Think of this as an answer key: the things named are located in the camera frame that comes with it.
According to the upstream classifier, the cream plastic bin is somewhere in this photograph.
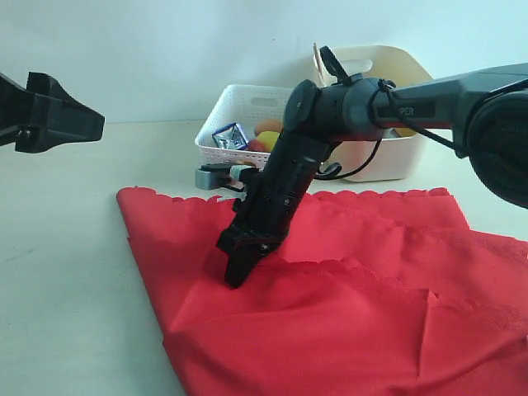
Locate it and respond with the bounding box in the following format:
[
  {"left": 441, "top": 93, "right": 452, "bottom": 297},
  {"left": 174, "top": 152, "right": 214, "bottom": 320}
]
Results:
[{"left": 323, "top": 45, "right": 431, "bottom": 182}]

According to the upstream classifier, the blue white snack packet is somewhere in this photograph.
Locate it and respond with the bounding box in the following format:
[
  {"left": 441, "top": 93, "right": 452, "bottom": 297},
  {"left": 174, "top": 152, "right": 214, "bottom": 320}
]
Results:
[{"left": 211, "top": 123, "right": 250, "bottom": 150}]

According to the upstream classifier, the second arm gripper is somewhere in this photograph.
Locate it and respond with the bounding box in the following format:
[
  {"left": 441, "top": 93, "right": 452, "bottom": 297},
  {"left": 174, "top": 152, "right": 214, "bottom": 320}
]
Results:
[{"left": 1, "top": 72, "right": 105, "bottom": 153}]

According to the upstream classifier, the wooden chopstick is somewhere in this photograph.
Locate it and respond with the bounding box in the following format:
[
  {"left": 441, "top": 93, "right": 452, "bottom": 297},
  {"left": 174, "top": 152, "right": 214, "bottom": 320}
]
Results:
[{"left": 313, "top": 43, "right": 326, "bottom": 87}]

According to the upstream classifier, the brown egg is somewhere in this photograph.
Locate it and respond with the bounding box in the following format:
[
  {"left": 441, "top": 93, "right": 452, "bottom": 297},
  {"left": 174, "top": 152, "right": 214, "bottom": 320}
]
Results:
[{"left": 254, "top": 119, "right": 283, "bottom": 135}]

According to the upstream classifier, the red sausage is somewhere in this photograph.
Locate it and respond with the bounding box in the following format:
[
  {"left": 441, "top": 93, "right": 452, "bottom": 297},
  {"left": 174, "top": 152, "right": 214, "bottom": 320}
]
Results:
[{"left": 247, "top": 139, "right": 267, "bottom": 153}]

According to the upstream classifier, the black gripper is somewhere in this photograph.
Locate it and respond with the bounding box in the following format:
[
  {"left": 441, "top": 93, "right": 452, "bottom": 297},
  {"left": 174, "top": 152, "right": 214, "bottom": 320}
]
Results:
[{"left": 216, "top": 132, "right": 336, "bottom": 288}]

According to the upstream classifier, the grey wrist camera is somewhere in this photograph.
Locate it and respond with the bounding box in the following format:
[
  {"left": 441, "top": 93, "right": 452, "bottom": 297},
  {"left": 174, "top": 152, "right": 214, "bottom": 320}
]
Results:
[{"left": 195, "top": 163, "right": 258, "bottom": 192}]

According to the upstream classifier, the yellow lemon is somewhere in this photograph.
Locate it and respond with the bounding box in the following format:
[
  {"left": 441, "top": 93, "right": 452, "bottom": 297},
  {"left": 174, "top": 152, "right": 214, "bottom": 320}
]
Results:
[{"left": 257, "top": 130, "right": 281, "bottom": 153}]

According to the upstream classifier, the white perforated plastic basket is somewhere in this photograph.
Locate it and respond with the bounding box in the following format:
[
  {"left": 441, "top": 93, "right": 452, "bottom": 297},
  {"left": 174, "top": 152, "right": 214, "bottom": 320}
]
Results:
[{"left": 195, "top": 84, "right": 292, "bottom": 168}]

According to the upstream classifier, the red scalloped cloth mat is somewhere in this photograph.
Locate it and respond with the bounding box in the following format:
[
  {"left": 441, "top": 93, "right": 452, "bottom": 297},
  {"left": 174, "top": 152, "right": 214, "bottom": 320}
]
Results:
[{"left": 117, "top": 187, "right": 527, "bottom": 395}]

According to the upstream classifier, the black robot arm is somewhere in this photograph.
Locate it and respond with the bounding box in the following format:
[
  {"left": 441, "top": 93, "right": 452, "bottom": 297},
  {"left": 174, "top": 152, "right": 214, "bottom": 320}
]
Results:
[{"left": 217, "top": 64, "right": 527, "bottom": 288}]

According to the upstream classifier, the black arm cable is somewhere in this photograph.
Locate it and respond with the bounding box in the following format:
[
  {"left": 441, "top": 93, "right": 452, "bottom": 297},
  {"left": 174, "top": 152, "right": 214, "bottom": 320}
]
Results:
[{"left": 317, "top": 45, "right": 471, "bottom": 181}]

